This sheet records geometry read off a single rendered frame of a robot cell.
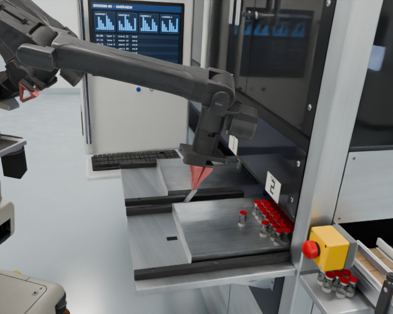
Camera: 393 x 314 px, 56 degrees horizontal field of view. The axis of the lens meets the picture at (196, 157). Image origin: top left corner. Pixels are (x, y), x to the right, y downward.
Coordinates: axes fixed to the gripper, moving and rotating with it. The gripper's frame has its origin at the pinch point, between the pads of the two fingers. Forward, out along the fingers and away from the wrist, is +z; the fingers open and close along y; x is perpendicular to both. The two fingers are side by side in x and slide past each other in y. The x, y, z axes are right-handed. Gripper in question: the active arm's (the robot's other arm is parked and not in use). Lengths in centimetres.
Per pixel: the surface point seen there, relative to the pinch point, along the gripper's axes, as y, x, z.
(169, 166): 8, 54, 18
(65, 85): -58, 545, 104
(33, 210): -51, 179, 119
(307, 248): 22.5, -18.4, 3.2
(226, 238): 15.1, 4.4, 17.2
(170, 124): 13, 90, 11
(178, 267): -1.1, -7.0, 18.6
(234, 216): 21.0, 15.2, 16.0
